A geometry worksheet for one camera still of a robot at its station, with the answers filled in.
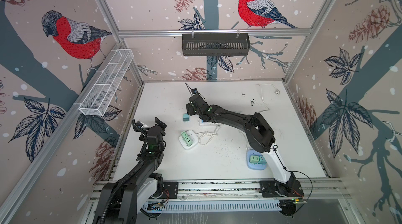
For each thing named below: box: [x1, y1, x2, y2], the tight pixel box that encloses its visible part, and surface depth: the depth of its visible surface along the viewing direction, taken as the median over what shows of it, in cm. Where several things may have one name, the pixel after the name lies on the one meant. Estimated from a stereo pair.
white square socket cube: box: [178, 129, 199, 150], surface depth 89 cm
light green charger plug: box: [184, 136, 193, 147], surface depth 85 cm
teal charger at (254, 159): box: [249, 155, 260, 164], surface depth 78 cm
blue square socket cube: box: [246, 149, 268, 171], surface depth 81 cm
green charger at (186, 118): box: [182, 113, 190, 123], surface depth 100 cm
